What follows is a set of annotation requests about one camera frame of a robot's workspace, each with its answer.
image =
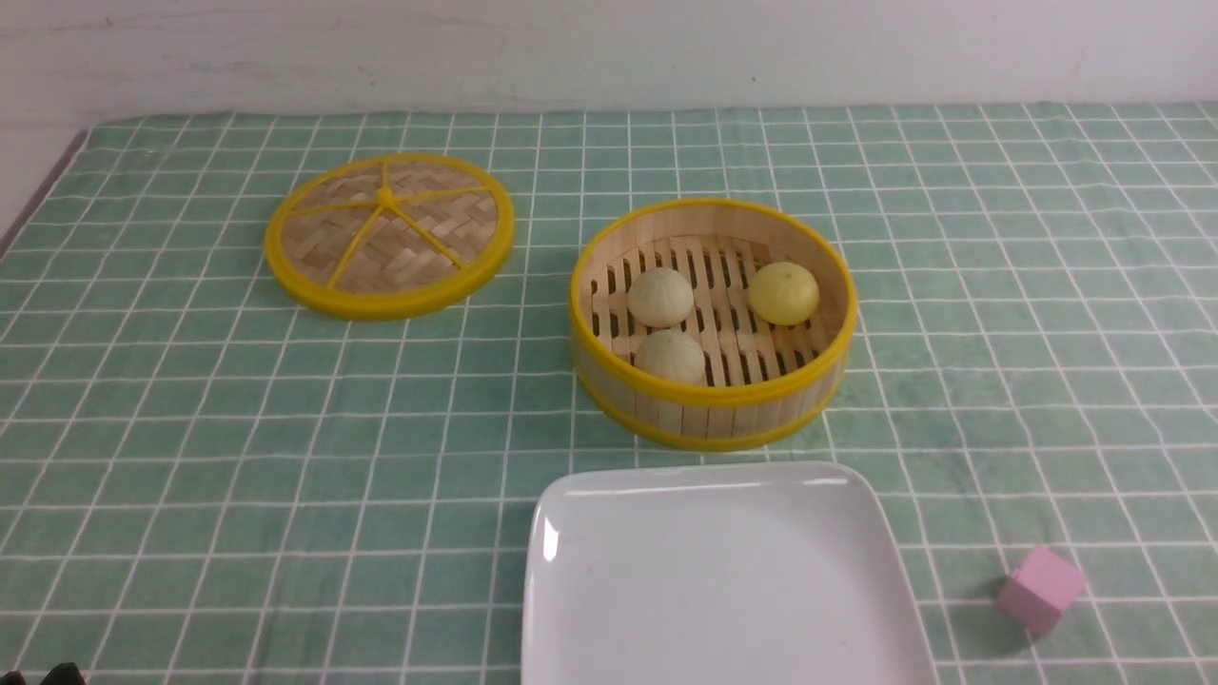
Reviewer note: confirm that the white steamed bun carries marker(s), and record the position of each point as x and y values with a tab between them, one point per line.
660	297
673	355

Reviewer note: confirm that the yellow steamed bun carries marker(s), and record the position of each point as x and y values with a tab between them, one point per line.
783	294

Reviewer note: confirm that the white square plate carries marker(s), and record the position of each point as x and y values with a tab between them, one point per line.
754	573

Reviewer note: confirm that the yellow-rimmed bamboo steamer basket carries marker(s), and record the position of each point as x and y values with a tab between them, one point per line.
756	382

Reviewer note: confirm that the yellow-rimmed bamboo steamer lid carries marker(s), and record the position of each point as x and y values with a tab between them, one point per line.
398	236

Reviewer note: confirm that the green checkered tablecloth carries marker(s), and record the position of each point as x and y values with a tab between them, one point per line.
204	483

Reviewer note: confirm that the pink cube block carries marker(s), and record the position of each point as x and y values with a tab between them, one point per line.
1039	592

